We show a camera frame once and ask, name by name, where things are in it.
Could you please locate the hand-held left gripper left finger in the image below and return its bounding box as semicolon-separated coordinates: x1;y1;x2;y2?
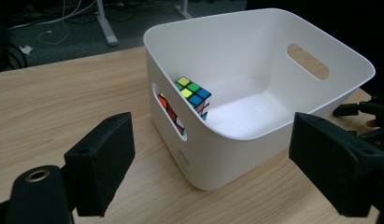
64;112;136;218

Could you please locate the white metal desk leg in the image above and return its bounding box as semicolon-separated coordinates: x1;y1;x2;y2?
174;0;194;21
94;0;120;48

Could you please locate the thin white cable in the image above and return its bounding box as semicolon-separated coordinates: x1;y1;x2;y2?
7;0;98;45

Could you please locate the black cable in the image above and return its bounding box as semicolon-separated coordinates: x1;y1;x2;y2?
5;41;29;71

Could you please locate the white crumpled paper scrap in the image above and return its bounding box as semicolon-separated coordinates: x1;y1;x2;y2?
19;45;35;56

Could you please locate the multicoloured puzzle cube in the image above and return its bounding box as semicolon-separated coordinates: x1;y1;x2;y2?
158;76;212;137

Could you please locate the white plastic storage bin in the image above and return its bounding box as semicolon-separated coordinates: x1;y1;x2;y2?
143;7;377;191

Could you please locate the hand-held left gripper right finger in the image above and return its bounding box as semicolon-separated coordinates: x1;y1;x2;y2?
288;112;384;218

